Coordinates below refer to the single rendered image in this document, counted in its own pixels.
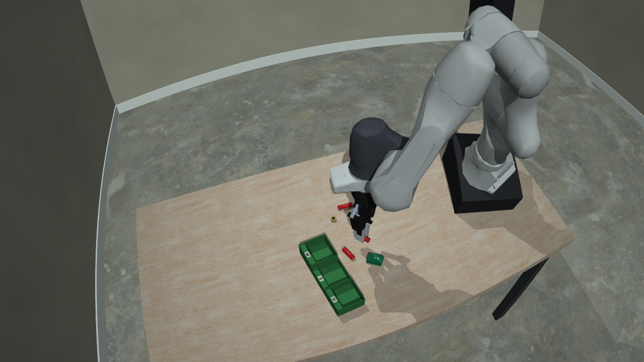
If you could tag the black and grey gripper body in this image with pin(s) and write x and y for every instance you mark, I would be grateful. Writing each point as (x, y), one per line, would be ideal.
(361, 199)

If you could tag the green three-compartment bin rack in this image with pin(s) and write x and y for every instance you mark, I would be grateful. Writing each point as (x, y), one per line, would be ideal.
(331, 276)

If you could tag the green 9v battery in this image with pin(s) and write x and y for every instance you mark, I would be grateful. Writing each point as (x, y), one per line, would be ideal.
(374, 259)

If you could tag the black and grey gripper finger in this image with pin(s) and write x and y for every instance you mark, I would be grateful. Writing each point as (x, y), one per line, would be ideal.
(359, 222)
(368, 217)

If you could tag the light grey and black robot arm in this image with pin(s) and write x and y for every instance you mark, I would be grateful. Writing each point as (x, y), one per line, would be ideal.
(388, 165)

